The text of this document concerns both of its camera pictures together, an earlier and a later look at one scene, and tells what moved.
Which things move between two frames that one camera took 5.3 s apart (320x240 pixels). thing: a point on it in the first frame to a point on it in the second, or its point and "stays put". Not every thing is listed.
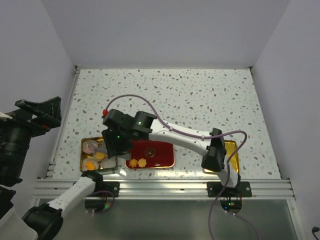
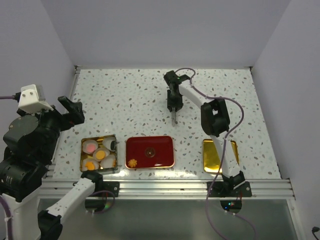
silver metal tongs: [126, 155] to [173, 116]
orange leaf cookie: [90, 165] stays put
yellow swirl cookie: [133, 163] stays put
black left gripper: [48, 114] to [76, 115]
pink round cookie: [89, 147] stays put
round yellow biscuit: [100, 155] stays put
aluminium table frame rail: [48, 187] stays put
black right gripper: [112, 145] to [178, 105]
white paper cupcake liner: [90, 164] stays put
